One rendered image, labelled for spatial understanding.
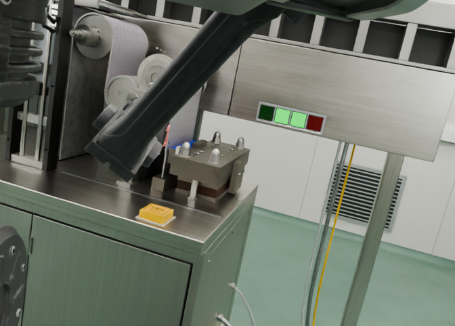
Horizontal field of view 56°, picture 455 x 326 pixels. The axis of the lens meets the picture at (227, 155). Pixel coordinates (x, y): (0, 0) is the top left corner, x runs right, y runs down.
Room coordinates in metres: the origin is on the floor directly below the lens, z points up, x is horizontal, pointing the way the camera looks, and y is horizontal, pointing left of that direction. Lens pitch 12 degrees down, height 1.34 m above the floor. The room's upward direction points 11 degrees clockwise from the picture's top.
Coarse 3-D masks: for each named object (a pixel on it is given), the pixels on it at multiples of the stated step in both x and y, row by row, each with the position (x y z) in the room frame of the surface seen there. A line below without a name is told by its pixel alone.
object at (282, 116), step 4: (276, 112) 1.58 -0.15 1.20; (280, 112) 1.58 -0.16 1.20; (284, 112) 1.57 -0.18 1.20; (288, 112) 1.57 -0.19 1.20; (276, 116) 1.58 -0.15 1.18; (280, 116) 1.58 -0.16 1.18; (284, 116) 1.57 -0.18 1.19; (288, 116) 1.57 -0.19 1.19; (276, 120) 1.58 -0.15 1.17; (280, 120) 1.58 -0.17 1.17; (284, 120) 1.57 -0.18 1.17
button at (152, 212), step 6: (150, 204) 1.11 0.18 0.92; (144, 210) 1.06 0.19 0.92; (150, 210) 1.07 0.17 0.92; (156, 210) 1.08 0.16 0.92; (162, 210) 1.09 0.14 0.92; (168, 210) 1.09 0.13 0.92; (144, 216) 1.06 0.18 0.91; (150, 216) 1.05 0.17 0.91; (156, 216) 1.05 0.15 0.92; (162, 216) 1.05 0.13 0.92; (168, 216) 1.08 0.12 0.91; (156, 222) 1.05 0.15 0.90; (162, 222) 1.05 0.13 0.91
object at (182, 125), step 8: (192, 96) 1.49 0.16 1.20; (192, 104) 1.50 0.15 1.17; (184, 112) 1.44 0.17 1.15; (192, 112) 1.51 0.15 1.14; (176, 120) 1.38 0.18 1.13; (184, 120) 1.45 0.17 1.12; (192, 120) 1.53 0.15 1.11; (176, 128) 1.39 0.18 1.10; (184, 128) 1.46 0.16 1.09; (192, 128) 1.54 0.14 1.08; (168, 136) 1.34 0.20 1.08; (176, 136) 1.40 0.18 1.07; (184, 136) 1.48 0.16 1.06; (192, 136) 1.56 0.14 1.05; (168, 144) 1.34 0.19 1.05; (176, 144) 1.41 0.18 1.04
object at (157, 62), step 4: (152, 60) 1.35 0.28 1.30; (156, 60) 1.35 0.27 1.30; (160, 60) 1.34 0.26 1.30; (164, 60) 1.34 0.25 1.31; (148, 64) 1.35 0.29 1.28; (152, 64) 1.35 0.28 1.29; (156, 64) 1.35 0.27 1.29; (160, 64) 1.34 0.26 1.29; (164, 64) 1.34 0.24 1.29; (168, 64) 1.34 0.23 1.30; (144, 68) 1.35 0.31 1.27; (144, 72) 1.35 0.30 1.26; (144, 76) 1.35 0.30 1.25; (144, 80) 1.35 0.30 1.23; (144, 84) 1.35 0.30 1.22; (144, 88) 1.35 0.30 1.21
